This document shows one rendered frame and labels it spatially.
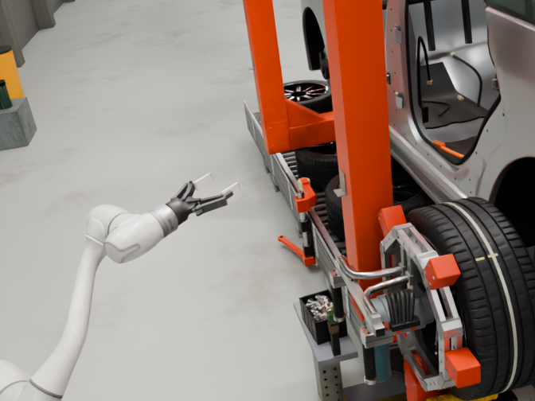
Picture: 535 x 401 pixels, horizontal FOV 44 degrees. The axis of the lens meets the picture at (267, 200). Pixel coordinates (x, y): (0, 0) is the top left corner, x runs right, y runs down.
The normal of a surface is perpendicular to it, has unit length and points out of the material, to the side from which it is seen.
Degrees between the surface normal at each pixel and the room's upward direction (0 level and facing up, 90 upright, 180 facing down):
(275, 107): 90
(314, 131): 90
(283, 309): 0
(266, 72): 90
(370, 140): 90
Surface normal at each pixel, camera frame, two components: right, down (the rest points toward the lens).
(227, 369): -0.14, -0.88
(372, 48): 0.20, 0.43
